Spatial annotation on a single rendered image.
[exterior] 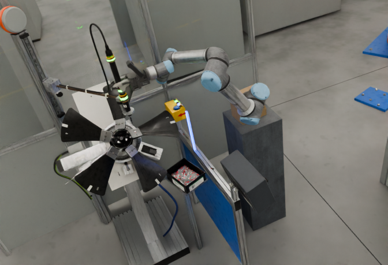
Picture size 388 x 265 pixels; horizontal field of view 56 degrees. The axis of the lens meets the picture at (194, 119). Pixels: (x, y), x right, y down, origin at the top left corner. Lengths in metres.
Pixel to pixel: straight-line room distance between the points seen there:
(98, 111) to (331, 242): 1.95
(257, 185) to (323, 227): 1.49
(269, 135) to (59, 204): 1.89
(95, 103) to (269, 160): 1.26
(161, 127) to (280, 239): 1.36
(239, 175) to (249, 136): 0.68
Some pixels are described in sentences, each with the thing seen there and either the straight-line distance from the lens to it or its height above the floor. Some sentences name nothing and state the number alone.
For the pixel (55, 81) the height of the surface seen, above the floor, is 1.47.
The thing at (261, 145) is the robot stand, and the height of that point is 0.84.
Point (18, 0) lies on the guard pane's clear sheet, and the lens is 2.64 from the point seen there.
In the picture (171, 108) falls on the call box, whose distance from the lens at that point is 2.62.
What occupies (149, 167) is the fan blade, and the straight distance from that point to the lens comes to 2.29.
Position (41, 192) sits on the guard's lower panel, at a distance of 3.31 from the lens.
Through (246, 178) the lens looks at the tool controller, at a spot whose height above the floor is 1.24.
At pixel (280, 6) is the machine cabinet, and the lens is 6.02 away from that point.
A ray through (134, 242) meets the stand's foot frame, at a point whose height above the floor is 0.06.
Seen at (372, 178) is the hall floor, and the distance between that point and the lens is 3.56.
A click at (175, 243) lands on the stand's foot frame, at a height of 0.08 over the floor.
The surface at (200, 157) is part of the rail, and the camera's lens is 2.48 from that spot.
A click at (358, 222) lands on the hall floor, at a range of 3.22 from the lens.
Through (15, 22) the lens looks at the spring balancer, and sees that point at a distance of 2.51.
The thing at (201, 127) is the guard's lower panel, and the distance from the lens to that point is 3.40.
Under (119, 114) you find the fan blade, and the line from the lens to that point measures 2.29.
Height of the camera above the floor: 2.50
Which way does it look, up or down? 35 degrees down
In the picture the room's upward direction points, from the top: 12 degrees counter-clockwise
